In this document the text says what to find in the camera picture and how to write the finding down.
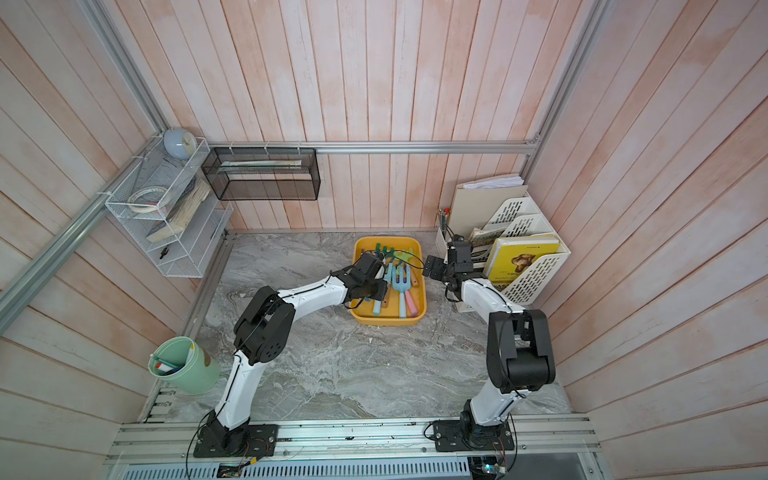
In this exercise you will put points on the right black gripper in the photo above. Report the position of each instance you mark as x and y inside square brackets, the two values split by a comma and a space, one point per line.
[439, 263]

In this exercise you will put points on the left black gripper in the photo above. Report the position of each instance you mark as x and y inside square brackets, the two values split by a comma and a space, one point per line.
[382, 290]

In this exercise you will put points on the yellow plastic storage box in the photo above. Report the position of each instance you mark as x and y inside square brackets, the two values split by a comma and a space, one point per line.
[390, 311]

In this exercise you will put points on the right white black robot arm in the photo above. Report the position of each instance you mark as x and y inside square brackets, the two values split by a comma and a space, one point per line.
[519, 356]

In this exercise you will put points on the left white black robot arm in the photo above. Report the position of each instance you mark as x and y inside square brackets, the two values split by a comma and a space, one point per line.
[261, 334]

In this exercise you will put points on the dark green hand rake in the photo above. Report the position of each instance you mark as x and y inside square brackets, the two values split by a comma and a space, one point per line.
[384, 251]

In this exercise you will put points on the yellow picture book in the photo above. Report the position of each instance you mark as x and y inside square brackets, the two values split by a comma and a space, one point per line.
[510, 257]

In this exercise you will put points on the white desk file organizer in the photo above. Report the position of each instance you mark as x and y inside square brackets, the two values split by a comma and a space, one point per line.
[518, 217]

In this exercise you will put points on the beige folder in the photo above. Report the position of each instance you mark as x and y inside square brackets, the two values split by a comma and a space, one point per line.
[472, 208]

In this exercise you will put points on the green plastic cup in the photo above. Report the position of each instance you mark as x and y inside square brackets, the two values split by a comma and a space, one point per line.
[184, 364]

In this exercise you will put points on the grey round clock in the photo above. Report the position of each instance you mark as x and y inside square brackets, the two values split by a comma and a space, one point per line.
[179, 143]

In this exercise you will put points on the white tape roll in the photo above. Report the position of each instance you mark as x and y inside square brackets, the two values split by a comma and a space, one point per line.
[148, 199]

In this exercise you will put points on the green hand rake wooden handle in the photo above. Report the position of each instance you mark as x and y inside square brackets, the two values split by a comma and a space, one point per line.
[408, 258]

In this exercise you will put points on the purple hand rake pink handle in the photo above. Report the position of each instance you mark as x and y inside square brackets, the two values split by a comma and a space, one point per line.
[411, 305]

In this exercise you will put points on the black mesh wall basket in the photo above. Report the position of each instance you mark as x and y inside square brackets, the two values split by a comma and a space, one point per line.
[263, 173]

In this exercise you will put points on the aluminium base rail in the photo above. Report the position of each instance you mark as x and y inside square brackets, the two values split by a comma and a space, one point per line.
[532, 446]

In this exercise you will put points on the white wire wall shelf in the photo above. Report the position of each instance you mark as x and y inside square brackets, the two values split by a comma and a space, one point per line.
[187, 255]

